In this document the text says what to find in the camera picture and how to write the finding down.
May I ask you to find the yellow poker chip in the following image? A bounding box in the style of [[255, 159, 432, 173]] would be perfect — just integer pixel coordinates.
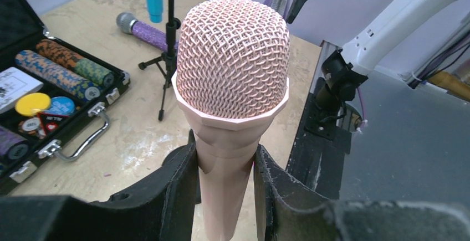
[[14, 93, 51, 117]]

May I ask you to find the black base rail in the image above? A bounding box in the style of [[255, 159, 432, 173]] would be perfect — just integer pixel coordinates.
[[286, 78, 351, 199]]

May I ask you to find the pink microphone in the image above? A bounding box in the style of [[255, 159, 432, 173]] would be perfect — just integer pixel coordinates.
[[172, 0, 290, 240]]

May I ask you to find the black poker chip case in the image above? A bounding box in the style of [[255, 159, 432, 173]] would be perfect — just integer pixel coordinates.
[[1, 0, 130, 196]]

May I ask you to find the black tripod shock-mount stand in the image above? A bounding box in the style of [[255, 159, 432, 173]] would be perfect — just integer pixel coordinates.
[[139, 0, 181, 121]]

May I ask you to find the blue poker chip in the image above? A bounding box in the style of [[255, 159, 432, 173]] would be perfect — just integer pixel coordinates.
[[44, 96, 76, 115]]

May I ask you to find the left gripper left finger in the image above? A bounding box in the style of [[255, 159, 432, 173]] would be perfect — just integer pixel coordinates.
[[1, 143, 197, 240]]

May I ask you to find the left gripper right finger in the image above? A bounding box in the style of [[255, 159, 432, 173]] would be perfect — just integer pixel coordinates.
[[254, 145, 469, 240]]

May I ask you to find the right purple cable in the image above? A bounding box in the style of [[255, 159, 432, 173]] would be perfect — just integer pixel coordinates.
[[355, 85, 369, 134]]

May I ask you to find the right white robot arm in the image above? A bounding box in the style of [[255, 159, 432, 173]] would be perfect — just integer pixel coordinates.
[[315, 0, 457, 113]]

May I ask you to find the white card deck box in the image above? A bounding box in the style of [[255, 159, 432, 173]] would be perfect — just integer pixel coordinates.
[[1, 67, 44, 114]]

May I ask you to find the purple glitter microphone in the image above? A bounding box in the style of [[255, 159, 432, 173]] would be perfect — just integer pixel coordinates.
[[116, 12, 167, 51]]

